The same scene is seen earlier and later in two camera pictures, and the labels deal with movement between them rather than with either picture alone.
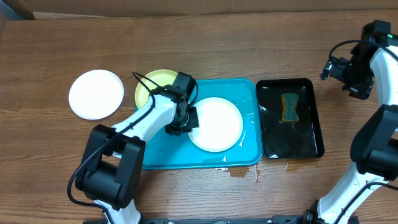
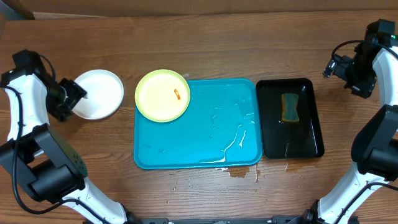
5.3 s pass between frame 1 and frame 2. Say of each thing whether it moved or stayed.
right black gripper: stayed
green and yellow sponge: stayed
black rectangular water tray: stayed
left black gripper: moved
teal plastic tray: stayed
